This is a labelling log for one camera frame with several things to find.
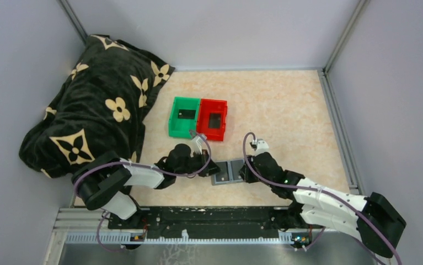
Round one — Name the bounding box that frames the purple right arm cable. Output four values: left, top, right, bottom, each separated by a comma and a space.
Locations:
242, 132, 403, 265

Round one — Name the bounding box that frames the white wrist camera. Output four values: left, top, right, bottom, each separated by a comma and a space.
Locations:
250, 139, 269, 156
189, 134, 209, 156

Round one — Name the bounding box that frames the red plastic bin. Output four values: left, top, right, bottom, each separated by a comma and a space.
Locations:
196, 98, 227, 141

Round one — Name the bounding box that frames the slotted grey cable duct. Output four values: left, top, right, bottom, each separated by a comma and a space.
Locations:
65, 230, 308, 245

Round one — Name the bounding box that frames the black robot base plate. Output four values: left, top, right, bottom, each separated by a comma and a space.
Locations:
108, 206, 319, 239

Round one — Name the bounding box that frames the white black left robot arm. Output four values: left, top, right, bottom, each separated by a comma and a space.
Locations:
71, 144, 221, 229

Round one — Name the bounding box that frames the green plastic bin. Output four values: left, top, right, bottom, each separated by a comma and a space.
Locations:
168, 97, 201, 139

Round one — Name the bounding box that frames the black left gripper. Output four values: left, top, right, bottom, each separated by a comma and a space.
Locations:
175, 149, 224, 177

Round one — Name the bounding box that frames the grey credit card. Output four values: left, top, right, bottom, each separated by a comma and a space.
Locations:
178, 109, 196, 120

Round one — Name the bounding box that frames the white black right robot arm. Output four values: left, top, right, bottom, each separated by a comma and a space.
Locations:
240, 152, 406, 258

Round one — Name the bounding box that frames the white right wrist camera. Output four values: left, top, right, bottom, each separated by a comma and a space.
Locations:
250, 139, 269, 156

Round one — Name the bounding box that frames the grey leather card holder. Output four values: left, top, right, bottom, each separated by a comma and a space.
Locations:
211, 158, 244, 186

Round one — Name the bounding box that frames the black floral plush blanket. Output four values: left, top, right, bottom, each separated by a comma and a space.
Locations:
19, 35, 175, 178

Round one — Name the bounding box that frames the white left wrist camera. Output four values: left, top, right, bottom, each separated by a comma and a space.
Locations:
189, 134, 209, 156

